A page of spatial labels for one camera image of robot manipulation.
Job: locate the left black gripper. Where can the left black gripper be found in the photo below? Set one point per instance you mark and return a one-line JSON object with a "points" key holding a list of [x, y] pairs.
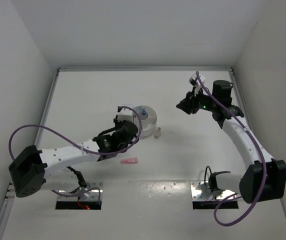
{"points": [[116, 122]]}

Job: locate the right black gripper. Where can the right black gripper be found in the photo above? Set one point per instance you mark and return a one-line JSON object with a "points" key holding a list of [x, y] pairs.
{"points": [[188, 104]]}

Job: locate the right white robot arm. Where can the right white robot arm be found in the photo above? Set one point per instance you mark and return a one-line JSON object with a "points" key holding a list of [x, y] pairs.
{"points": [[263, 171]]}

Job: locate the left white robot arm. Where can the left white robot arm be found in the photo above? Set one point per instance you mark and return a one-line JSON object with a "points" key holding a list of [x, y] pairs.
{"points": [[52, 169]]}

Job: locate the white round divided organizer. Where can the white round divided organizer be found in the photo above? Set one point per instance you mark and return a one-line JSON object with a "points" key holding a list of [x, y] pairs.
{"points": [[148, 125]]}

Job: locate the pink highlighter marker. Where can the pink highlighter marker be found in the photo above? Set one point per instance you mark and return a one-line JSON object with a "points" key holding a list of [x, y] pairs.
{"points": [[129, 161]]}

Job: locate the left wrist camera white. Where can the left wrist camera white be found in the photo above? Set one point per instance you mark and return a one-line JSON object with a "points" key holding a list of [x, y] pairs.
{"points": [[125, 113]]}

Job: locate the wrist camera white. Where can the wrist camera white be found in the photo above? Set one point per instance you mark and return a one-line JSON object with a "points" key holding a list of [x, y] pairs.
{"points": [[125, 113], [196, 82]]}

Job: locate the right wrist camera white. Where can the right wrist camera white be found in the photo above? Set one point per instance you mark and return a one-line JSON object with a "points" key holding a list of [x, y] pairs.
{"points": [[196, 82]]}

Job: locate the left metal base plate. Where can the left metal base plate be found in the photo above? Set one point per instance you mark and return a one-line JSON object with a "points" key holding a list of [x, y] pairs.
{"points": [[92, 193]]}

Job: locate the metal base plate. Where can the metal base plate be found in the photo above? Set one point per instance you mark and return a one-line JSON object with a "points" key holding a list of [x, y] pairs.
{"points": [[92, 193], [200, 192]]}

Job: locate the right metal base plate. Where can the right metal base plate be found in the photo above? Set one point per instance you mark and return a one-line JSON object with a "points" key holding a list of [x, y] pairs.
{"points": [[200, 192]]}

